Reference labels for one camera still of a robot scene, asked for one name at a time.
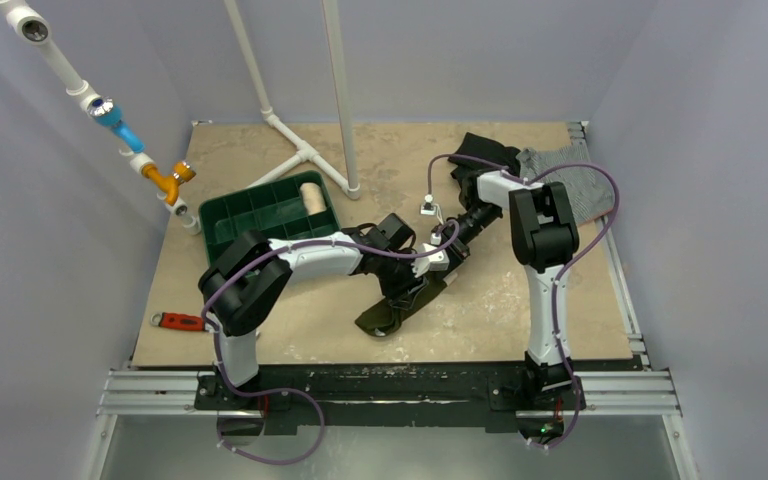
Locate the grey striped underwear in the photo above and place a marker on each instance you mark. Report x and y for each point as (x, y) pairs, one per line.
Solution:
(589, 192)

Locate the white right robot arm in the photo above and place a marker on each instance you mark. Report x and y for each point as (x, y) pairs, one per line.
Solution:
(544, 239)

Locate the olive green underwear cream waistband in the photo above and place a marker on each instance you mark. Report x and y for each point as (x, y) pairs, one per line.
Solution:
(387, 316)

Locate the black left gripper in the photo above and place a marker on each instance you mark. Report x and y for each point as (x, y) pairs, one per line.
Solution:
(408, 281)

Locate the green divided organizer tray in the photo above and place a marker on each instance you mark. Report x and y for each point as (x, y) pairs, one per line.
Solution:
(275, 208)

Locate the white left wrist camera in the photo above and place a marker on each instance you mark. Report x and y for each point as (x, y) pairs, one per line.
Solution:
(431, 260)

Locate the black striped underwear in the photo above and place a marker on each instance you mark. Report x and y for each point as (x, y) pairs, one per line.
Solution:
(478, 154)

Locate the white PVC pipe frame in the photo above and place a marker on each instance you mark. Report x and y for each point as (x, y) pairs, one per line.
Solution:
(294, 55)

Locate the cream rolled underwear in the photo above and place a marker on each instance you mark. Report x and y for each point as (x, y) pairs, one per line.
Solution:
(313, 198)

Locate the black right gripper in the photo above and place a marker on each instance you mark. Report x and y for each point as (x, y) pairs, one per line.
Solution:
(450, 250)

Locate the adjustable wrench red handle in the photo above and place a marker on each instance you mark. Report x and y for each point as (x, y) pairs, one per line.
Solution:
(179, 322)

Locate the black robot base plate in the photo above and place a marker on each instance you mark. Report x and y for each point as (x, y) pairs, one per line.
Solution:
(496, 396)

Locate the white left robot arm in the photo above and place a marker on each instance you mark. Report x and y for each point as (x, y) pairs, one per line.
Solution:
(242, 286)

